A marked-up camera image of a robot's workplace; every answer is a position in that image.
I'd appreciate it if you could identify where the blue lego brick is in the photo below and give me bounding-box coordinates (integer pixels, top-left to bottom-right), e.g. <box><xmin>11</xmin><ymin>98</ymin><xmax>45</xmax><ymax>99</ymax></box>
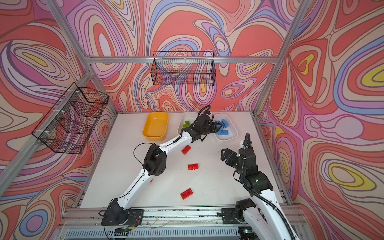
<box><xmin>221</xmin><ymin>119</ymin><xmax>229</xmax><ymax>128</ymax></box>
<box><xmin>216</xmin><ymin>130</ymin><xmax>229</xmax><ymax>136</ymax></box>

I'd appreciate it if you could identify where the green lego brick bottom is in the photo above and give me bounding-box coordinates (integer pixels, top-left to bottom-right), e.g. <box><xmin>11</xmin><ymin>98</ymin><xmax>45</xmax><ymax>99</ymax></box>
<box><xmin>183</xmin><ymin>121</ymin><xmax>191</xmax><ymax>129</ymax></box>

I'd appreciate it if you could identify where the red lego brick top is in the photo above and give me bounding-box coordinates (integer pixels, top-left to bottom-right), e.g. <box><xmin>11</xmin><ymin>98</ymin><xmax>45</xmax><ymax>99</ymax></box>
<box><xmin>182</xmin><ymin>145</ymin><xmax>192</xmax><ymax>155</ymax></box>

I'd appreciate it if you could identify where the red lego brick bottom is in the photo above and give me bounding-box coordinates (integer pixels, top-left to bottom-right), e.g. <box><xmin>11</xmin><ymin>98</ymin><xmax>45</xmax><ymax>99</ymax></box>
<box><xmin>180</xmin><ymin>188</ymin><xmax>194</xmax><ymax>200</ymax></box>

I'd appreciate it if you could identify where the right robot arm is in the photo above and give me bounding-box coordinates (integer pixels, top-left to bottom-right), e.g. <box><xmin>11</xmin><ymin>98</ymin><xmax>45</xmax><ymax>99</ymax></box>
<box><xmin>221</xmin><ymin>148</ymin><xmax>299</xmax><ymax>240</ymax></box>

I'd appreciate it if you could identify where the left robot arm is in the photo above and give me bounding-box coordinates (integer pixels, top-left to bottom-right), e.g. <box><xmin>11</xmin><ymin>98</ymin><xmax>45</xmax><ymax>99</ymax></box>
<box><xmin>101</xmin><ymin>111</ymin><xmax>223</xmax><ymax>226</ymax></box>

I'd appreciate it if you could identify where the right white plastic container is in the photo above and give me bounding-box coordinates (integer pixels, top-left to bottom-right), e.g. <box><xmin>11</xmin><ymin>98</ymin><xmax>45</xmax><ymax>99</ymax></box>
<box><xmin>214</xmin><ymin>113</ymin><xmax>238</xmax><ymax>142</ymax></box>

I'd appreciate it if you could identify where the white plastic container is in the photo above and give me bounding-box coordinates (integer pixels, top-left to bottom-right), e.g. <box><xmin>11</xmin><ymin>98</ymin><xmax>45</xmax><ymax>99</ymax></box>
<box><xmin>214</xmin><ymin>113</ymin><xmax>238</xmax><ymax>142</ymax></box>
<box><xmin>178</xmin><ymin>112</ymin><xmax>198</xmax><ymax>140</ymax></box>

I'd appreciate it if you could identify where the middle white plastic container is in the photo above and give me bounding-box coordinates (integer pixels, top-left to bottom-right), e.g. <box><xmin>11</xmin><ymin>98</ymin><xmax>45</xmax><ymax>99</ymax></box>
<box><xmin>178</xmin><ymin>112</ymin><xmax>198</xmax><ymax>140</ymax></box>

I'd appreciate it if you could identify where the red lego brick on side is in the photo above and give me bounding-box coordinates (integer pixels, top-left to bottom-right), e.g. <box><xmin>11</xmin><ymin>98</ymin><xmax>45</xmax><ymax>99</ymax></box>
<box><xmin>188</xmin><ymin>164</ymin><xmax>199</xmax><ymax>171</ymax></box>

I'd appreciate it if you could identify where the yellow plastic container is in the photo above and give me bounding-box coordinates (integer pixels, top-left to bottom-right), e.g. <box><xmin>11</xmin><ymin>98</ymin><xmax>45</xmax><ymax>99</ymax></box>
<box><xmin>143</xmin><ymin>112</ymin><xmax>169</xmax><ymax>142</ymax></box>

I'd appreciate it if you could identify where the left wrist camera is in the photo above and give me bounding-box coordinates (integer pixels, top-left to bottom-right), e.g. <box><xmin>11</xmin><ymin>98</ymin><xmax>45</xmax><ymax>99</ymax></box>
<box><xmin>199</xmin><ymin>111</ymin><xmax>214</xmax><ymax>121</ymax></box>

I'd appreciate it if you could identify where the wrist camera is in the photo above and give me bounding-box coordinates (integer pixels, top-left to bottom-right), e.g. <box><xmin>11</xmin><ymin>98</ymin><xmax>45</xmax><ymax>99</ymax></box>
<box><xmin>199</xmin><ymin>111</ymin><xmax>214</xmax><ymax>121</ymax></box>
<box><xmin>239</xmin><ymin>146</ymin><xmax>247</xmax><ymax>158</ymax></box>

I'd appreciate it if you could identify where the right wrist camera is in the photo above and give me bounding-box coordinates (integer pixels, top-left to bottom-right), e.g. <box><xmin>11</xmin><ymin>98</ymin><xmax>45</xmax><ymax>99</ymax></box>
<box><xmin>239</xmin><ymin>146</ymin><xmax>247</xmax><ymax>158</ymax></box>

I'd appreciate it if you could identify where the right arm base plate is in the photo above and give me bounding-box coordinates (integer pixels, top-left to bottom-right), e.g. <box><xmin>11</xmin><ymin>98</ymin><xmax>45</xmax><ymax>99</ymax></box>
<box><xmin>218</xmin><ymin>208</ymin><xmax>247</xmax><ymax>225</ymax></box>

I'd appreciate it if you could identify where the back black wire basket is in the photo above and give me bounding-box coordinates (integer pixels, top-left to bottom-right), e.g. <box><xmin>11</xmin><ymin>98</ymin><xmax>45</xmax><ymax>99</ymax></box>
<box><xmin>151</xmin><ymin>51</ymin><xmax>217</xmax><ymax>86</ymax></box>

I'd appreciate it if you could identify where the black wire basket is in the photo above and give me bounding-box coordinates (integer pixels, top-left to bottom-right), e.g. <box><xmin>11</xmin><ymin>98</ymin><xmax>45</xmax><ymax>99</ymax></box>
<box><xmin>32</xmin><ymin>83</ymin><xmax>109</xmax><ymax>155</ymax></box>
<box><xmin>151</xmin><ymin>51</ymin><xmax>217</xmax><ymax>86</ymax></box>

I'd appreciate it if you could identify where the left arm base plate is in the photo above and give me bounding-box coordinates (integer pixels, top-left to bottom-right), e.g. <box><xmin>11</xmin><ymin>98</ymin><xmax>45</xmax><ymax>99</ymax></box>
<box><xmin>99</xmin><ymin>209</ymin><xmax>144</xmax><ymax>227</ymax></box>

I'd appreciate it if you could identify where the left black wire basket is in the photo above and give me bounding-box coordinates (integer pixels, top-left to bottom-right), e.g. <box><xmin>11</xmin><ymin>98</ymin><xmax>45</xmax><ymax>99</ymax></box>
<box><xmin>32</xmin><ymin>83</ymin><xmax>109</xmax><ymax>155</ymax></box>

